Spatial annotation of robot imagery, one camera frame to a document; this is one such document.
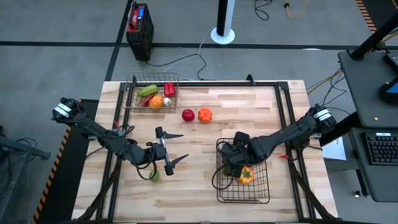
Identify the white paper sheet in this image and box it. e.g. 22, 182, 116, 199
320, 136, 348, 161

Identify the black yellow striped mat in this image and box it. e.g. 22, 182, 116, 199
355, 0, 398, 34
30, 98, 100, 224

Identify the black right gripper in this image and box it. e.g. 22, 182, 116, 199
221, 139, 265, 179

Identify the grey side desk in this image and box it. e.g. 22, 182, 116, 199
338, 49, 398, 203

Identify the white black pole stand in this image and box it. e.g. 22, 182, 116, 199
210, 0, 236, 45

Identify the red black tool case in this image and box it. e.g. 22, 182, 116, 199
125, 1, 155, 62

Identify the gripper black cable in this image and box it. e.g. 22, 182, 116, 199
135, 141, 162, 182
211, 164, 234, 191

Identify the white floor cable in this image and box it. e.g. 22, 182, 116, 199
161, 27, 216, 74

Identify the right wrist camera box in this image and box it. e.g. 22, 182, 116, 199
233, 131, 251, 146

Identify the black monitor pole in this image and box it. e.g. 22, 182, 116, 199
350, 11, 398, 62

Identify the yellow-orange bell pepper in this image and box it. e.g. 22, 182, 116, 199
148, 95, 164, 110

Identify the green ridged gourd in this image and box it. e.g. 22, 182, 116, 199
137, 84, 159, 98

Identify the black keyboard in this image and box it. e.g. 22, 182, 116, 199
364, 132, 398, 166

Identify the orange ribbed pumpkin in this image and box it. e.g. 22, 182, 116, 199
197, 108, 214, 124

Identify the black diagonal support bar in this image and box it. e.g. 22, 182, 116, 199
318, 111, 362, 147

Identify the round red tomato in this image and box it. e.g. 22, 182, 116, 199
181, 108, 196, 123

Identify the black device blue screen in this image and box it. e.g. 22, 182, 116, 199
378, 76, 398, 106

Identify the black wire basket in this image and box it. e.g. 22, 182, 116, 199
216, 138, 271, 205

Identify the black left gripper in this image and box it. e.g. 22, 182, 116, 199
143, 126, 190, 177

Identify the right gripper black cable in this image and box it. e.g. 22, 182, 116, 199
211, 164, 234, 191

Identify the red bell pepper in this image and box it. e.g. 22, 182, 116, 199
163, 82, 177, 98

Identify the black floor stand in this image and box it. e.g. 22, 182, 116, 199
0, 124, 52, 224

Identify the orange persimmon green calyx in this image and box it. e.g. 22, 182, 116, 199
236, 166, 255, 185

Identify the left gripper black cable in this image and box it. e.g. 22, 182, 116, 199
135, 141, 162, 182

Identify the black floor cable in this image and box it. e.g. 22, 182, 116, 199
145, 53, 208, 81
254, 0, 274, 22

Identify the grey wire basket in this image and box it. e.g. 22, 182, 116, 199
122, 72, 180, 114

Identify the yellow cable black plug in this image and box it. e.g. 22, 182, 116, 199
283, 0, 309, 19

